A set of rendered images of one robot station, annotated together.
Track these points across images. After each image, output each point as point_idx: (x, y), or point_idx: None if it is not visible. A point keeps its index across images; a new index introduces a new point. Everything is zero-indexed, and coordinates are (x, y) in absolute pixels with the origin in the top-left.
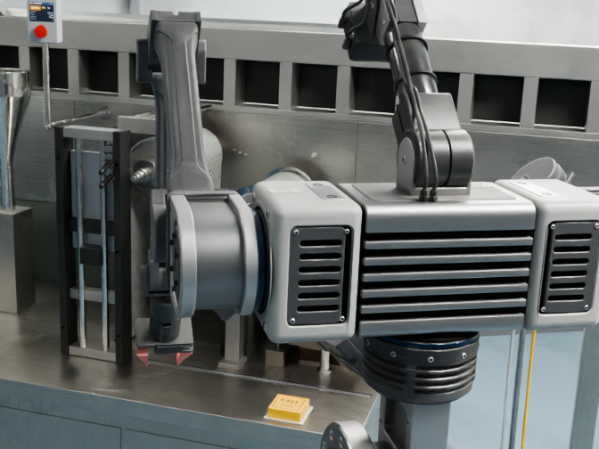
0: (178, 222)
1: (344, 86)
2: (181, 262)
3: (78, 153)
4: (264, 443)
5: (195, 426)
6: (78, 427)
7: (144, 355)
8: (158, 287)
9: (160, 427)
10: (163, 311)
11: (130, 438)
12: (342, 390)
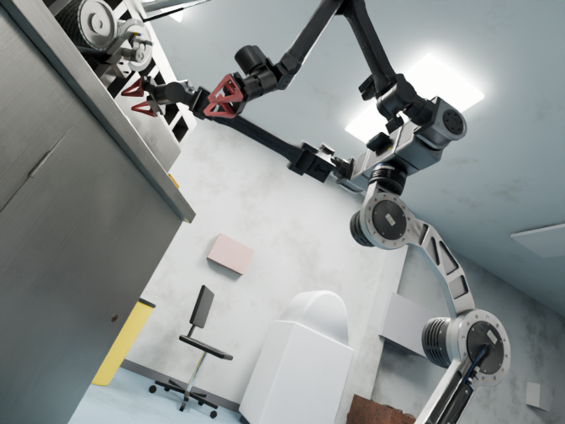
0: (462, 114)
1: (118, 13)
2: (467, 127)
3: None
4: (153, 196)
5: (144, 161)
6: (20, 82)
7: (241, 99)
8: (292, 78)
9: (102, 144)
10: (272, 88)
11: (71, 136)
12: None
